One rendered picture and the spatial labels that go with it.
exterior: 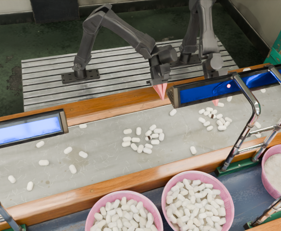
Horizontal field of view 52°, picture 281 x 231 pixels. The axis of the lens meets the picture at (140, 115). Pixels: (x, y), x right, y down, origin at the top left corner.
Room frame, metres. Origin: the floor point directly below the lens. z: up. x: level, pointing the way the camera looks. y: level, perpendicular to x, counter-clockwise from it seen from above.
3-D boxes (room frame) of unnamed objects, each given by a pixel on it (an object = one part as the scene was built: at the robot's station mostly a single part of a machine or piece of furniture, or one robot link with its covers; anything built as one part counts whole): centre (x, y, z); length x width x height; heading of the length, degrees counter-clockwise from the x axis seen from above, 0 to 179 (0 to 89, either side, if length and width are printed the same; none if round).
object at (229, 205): (0.43, -0.24, 0.72); 0.27 x 0.27 x 0.10
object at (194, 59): (1.32, -0.22, 0.71); 0.20 x 0.07 x 0.08; 111
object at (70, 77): (1.10, 0.34, 0.71); 0.20 x 0.07 x 0.08; 111
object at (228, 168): (0.72, -0.41, 0.90); 0.20 x 0.19 x 0.45; 114
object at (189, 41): (1.30, -0.22, 0.92); 0.07 x 0.06 x 0.33; 100
